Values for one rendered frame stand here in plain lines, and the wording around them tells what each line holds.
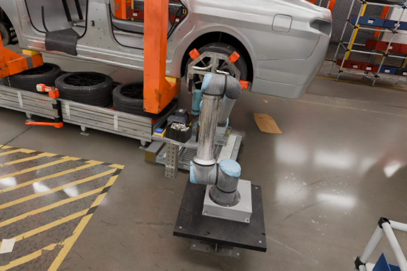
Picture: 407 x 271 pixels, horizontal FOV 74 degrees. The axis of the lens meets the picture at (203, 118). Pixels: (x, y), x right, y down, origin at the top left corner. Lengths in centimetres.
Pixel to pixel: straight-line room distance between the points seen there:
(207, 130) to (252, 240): 76
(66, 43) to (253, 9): 221
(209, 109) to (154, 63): 103
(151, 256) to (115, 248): 27
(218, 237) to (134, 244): 65
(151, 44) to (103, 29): 99
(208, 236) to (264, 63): 175
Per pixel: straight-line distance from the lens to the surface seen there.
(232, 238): 191
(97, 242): 226
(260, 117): 417
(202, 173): 180
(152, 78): 261
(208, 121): 170
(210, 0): 286
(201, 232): 190
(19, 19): 412
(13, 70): 396
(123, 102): 310
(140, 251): 218
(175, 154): 254
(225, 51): 280
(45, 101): 359
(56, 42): 381
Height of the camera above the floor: 174
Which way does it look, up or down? 27 degrees down
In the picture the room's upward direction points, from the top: 7 degrees clockwise
